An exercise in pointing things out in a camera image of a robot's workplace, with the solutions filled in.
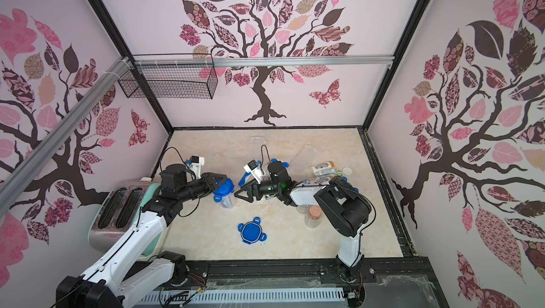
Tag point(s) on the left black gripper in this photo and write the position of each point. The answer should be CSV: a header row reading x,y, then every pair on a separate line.
x,y
208,180

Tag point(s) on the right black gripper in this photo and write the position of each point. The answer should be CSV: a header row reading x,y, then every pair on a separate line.
x,y
255,191

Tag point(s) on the small white round cap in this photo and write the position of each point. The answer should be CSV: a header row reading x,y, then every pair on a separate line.
x,y
347,171

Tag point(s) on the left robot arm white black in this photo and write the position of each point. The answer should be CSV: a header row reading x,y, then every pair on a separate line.
x,y
106,283

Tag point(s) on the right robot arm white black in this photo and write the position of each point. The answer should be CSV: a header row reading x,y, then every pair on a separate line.
x,y
348,211

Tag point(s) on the clear drinking glass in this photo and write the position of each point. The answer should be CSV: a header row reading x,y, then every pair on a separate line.
x,y
303,209

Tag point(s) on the small corked glass jar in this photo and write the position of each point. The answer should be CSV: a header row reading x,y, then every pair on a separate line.
x,y
313,216

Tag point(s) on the mint green silver toaster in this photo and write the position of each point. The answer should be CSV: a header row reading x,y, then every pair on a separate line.
x,y
119,212

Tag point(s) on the black wire basket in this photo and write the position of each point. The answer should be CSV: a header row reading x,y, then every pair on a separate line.
x,y
183,78

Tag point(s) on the white slotted cable duct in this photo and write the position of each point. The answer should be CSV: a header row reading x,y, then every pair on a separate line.
x,y
241,296

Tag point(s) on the back aluminium rail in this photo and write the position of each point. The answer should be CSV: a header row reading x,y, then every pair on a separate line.
x,y
276,61

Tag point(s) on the aluminium rail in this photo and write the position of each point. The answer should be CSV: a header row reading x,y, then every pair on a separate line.
x,y
19,179
276,61

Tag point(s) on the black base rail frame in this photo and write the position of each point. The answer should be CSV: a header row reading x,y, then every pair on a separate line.
x,y
374,282

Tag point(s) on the left aluminium rail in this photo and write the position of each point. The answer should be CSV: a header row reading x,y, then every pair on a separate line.
x,y
19,179

